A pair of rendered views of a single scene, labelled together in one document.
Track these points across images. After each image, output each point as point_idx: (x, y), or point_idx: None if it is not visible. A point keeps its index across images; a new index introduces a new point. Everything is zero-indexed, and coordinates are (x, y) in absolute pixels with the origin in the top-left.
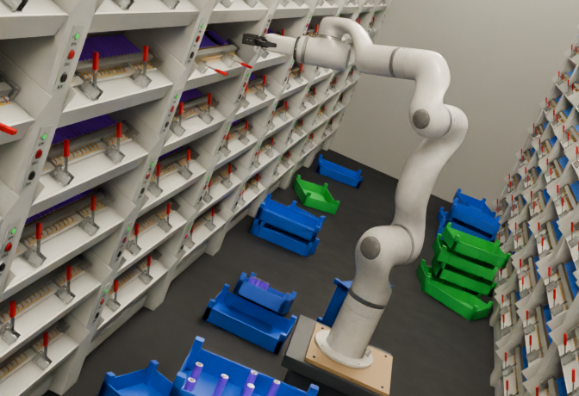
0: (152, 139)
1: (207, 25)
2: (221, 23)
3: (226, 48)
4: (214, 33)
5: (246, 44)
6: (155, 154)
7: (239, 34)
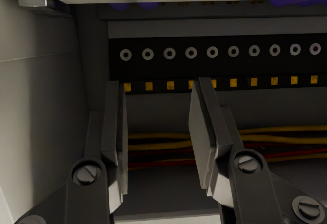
0: None
1: (142, 16)
2: (64, 47)
3: None
4: (126, 6)
5: (217, 101)
6: None
7: (32, 70)
